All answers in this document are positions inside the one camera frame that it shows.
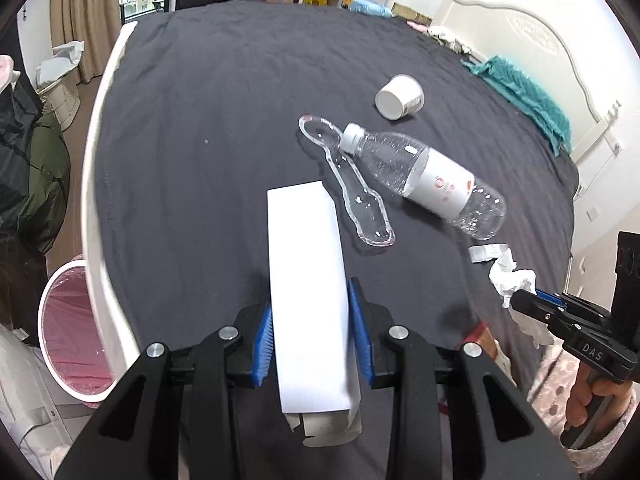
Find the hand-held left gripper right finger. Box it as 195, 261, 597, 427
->
348, 277, 571, 480

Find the woven straw mat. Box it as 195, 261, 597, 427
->
392, 2, 431, 23

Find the pink cloth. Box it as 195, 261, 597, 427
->
0, 55, 21, 91

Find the white cardboard box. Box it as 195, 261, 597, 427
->
266, 180, 363, 448

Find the clear plastic spoon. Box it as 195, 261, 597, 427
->
298, 115, 397, 248

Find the blue plush toy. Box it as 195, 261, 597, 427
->
337, 0, 393, 17

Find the white bed headboard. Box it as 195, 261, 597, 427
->
432, 0, 626, 301

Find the beige curtain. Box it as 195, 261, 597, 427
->
47, 0, 123, 83

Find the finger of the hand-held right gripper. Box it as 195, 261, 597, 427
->
510, 290, 576, 341
535, 289, 612, 319

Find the white bed footboard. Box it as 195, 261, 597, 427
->
82, 22, 166, 386

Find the dark grey bed sheet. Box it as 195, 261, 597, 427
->
95, 0, 581, 480

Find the clear plastic water bottle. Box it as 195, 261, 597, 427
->
338, 123, 507, 241

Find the white and pink clothing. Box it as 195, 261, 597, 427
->
407, 20, 473, 53

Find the white paper cup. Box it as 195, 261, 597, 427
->
375, 74, 425, 121

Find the small clear plastic case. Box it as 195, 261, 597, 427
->
469, 244, 512, 264

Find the pink-lined white trash bin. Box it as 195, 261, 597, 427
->
39, 255, 118, 408

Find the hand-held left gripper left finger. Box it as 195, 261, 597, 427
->
54, 305, 275, 480

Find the person's right hand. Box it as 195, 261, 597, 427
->
566, 360, 638, 428

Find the white woven laundry basket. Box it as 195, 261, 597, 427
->
35, 67, 81, 131

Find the person's fleece robe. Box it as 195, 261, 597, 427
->
492, 339, 583, 433

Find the white tissue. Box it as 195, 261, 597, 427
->
488, 249, 556, 350

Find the white paper bag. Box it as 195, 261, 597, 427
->
35, 40, 86, 86

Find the teal fuzzy blanket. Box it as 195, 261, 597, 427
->
461, 55, 572, 156

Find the dark clothing bundle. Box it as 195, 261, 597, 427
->
0, 75, 71, 251

